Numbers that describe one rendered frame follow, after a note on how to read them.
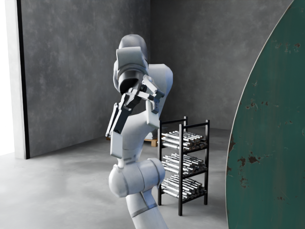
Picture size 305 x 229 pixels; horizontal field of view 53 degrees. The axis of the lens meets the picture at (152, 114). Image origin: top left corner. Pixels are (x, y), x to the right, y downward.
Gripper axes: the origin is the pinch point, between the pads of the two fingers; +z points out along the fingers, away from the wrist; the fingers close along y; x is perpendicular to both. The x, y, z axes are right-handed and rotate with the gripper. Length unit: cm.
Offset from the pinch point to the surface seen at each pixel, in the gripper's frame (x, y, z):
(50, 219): -85, 245, -94
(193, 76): -404, 264, -562
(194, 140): -165, 111, -147
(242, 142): 2.3, -26.7, 18.9
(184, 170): -170, 134, -125
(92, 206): -126, 235, -115
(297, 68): 4.2, -37.6, 15.3
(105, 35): -155, 292, -546
